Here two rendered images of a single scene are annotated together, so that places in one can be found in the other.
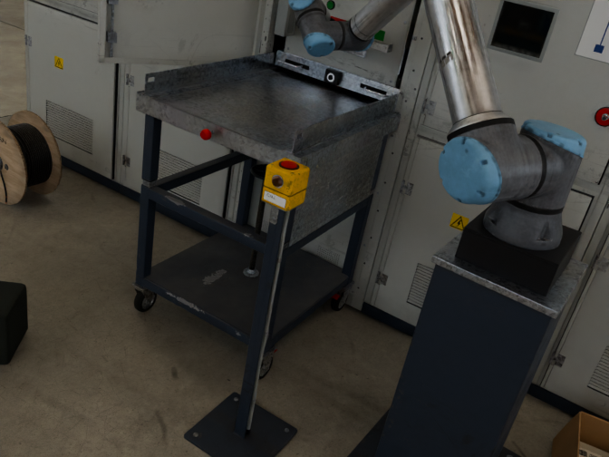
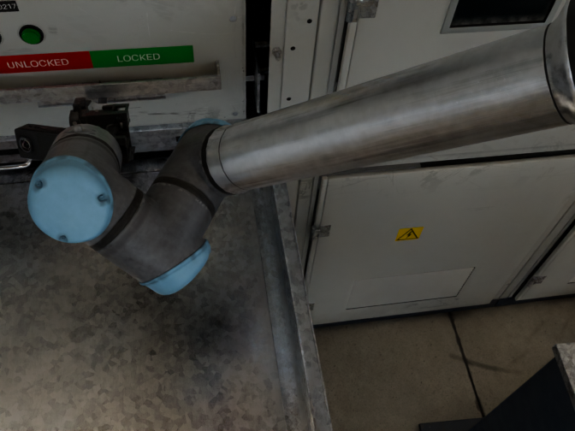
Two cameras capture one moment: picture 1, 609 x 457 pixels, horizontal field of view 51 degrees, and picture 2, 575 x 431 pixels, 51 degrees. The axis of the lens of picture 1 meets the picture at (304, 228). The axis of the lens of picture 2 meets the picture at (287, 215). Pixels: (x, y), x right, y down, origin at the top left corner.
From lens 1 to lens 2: 1.69 m
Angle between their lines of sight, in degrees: 40
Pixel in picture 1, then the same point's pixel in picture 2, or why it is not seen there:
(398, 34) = (224, 43)
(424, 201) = (352, 233)
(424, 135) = not seen: hidden behind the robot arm
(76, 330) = not seen: outside the picture
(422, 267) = (362, 281)
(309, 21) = (136, 252)
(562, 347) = (543, 271)
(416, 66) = (293, 91)
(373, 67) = (190, 104)
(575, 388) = (554, 288)
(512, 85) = not seen: hidden behind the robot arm
